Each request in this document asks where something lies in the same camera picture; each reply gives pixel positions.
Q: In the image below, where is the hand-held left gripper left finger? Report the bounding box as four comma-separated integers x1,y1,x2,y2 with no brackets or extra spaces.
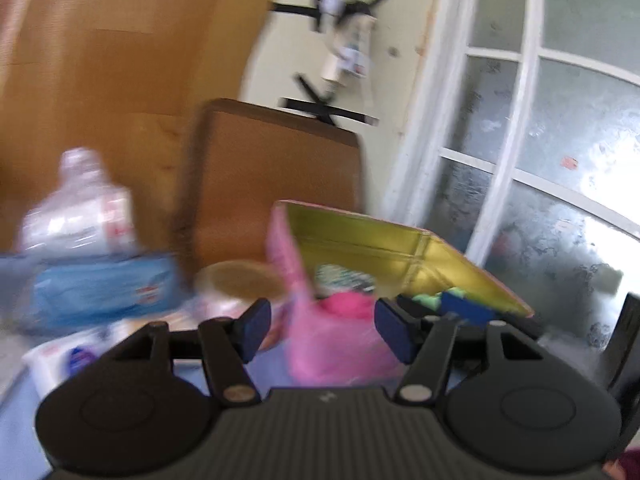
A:
100,298,273,408

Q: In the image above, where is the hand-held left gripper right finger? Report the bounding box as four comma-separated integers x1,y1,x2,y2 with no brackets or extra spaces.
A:
375,298,546,406

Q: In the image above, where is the pink fluffy soft item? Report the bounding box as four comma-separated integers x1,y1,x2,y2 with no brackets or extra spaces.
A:
319,291,382,320

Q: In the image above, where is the pink tin box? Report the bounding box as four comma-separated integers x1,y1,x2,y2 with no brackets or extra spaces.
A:
265,200,536,387

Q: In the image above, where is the green soft item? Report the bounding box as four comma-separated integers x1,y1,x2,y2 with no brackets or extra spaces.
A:
411,289,469,312

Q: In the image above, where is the blue soft item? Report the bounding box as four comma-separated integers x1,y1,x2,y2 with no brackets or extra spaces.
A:
440,291,497,324

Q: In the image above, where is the blue checked tablecloth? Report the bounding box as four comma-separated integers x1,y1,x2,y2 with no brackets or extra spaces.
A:
0,320,608,480

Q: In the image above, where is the round food can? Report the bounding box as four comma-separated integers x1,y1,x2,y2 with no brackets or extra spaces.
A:
194,259,289,352

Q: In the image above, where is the green patterned packet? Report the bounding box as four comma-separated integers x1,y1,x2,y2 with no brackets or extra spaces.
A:
314,263,377,295

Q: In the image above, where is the brown woven seat cushion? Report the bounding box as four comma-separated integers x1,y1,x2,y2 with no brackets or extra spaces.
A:
171,98,364,273

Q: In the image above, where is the blue plastic packet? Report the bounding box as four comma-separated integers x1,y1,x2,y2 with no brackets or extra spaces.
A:
0,249,183,333

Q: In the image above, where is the plastic bag of paper cups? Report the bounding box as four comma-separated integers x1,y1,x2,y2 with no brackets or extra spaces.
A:
17,147,140,257

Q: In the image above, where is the black tape cross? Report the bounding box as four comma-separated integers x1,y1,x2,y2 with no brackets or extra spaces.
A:
270,0,397,31
279,74,381,127

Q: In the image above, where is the wood pattern flooring sheet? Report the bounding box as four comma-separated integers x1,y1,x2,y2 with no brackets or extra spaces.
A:
0,0,282,253

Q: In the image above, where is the white window frame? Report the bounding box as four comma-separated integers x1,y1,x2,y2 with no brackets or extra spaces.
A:
384,0,640,323

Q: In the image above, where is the white wall charger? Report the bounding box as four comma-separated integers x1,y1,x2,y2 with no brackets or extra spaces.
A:
316,0,377,92

